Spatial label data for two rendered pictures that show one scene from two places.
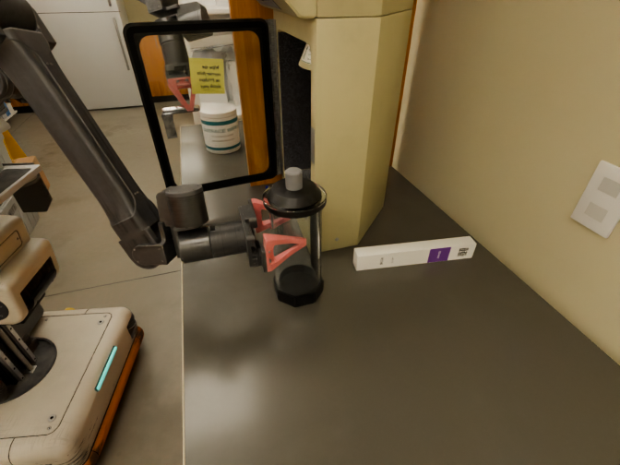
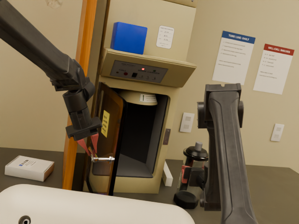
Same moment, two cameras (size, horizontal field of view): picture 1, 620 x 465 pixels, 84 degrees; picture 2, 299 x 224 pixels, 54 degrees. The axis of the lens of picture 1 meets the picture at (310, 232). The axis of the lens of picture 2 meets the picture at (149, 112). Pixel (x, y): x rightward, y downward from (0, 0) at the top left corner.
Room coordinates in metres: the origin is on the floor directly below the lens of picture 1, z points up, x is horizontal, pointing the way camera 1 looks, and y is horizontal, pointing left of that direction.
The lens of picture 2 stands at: (0.73, 1.15, 1.54)
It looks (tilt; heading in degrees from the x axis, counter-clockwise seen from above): 12 degrees down; 270
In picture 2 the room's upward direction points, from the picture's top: 11 degrees clockwise
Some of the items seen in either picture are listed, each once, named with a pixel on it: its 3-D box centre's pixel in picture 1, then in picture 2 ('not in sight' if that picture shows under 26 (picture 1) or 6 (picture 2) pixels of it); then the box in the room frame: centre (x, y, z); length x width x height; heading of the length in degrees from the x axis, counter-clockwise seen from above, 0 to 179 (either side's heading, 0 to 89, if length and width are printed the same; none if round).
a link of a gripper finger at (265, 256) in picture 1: (277, 242); not in sight; (0.46, 0.06, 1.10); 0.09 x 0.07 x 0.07; 107
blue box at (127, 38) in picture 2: not in sight; (128, 38); (0.84, 0.12, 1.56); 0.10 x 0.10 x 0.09; 17
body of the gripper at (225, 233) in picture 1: (232, 237); (204, 181); (0.47, 0.13, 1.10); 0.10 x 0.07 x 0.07; 17
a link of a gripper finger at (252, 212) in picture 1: (269, 220); (189, 172); (0.53, 0.07, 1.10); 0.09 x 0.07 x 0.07; 107
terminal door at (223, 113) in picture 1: (214, 114); (102, 149); (0.85, 0.24, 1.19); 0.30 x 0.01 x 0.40; 113
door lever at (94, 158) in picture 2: not in sight; (98, 154); (0.85, 0.31, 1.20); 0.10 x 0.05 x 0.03; 113
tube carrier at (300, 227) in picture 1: (296, 244); (191, 176); (0.51, 0.02, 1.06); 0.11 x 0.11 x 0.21
